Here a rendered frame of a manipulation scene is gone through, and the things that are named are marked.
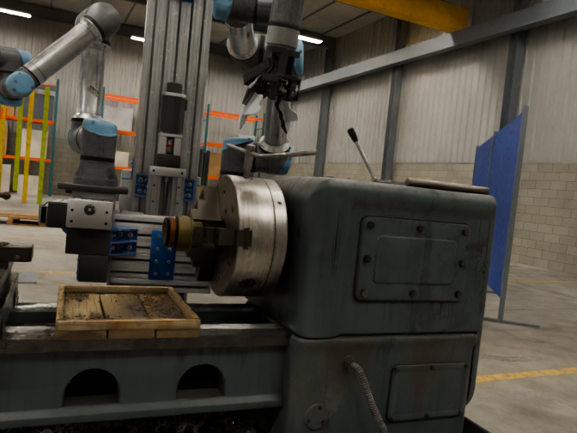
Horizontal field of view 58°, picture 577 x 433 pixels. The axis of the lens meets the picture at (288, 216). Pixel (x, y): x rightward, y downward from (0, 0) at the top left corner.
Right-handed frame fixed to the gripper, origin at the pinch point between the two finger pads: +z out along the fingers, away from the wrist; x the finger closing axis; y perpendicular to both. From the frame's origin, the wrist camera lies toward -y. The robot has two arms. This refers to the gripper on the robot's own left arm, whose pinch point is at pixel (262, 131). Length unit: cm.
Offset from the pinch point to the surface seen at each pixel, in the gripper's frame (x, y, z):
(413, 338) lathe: 33, 35, 46
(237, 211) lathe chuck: -7.9, 5.5, 18.9
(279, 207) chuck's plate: 2.0, 8.8, 17.0
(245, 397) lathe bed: -6, 18, 62
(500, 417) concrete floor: 213, -3, 151
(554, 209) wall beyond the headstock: 1151, -350, 133
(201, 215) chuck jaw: -8.6, -8.4, 23.8
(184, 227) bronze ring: -15.2, -5.3, 25.8
